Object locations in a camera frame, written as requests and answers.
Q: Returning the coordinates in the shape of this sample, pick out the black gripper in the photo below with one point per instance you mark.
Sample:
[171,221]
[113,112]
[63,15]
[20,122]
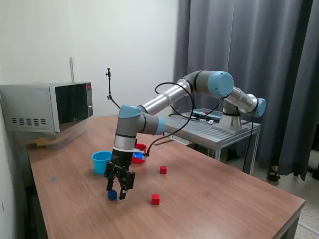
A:
[121,159]

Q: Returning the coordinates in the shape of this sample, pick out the blue cube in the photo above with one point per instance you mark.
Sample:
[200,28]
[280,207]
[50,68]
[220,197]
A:
[112,196]

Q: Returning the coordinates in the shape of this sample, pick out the red cube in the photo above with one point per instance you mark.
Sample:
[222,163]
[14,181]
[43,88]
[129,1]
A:
[155,200]
[163,170]

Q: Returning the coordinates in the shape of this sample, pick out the silver blue UR5e robot arm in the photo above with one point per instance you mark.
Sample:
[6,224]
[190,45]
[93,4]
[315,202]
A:
[219,83]

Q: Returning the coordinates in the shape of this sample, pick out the blue plastic cup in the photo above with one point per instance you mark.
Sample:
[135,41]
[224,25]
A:
[99,164]

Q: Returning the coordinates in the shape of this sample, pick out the red plastic cup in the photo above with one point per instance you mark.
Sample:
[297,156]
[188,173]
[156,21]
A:
[137,161]

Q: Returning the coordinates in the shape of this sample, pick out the blue tape mark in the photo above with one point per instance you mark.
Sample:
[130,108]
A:
[53,178]

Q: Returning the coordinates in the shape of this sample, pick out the wooden boards stack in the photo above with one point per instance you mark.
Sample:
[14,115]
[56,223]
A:
[40,143]

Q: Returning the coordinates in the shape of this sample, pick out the grey metal robot stand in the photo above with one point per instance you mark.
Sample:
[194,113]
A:
[211,132]

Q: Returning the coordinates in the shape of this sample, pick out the robot teach pendant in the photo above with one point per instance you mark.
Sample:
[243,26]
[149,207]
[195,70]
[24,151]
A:
[211,114]

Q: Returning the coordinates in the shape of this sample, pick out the silver microwave oven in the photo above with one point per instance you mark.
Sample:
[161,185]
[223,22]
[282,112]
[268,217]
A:
[32,104]

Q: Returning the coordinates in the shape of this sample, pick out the white vertical pole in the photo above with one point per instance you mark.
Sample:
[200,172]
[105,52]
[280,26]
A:
[71,69]

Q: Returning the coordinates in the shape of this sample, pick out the foot in black sandal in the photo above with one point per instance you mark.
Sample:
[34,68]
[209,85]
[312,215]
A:
[274,173]

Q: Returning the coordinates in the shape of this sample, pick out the grey curtain panel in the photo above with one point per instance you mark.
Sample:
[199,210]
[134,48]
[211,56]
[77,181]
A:
[189,15]
[286,62]

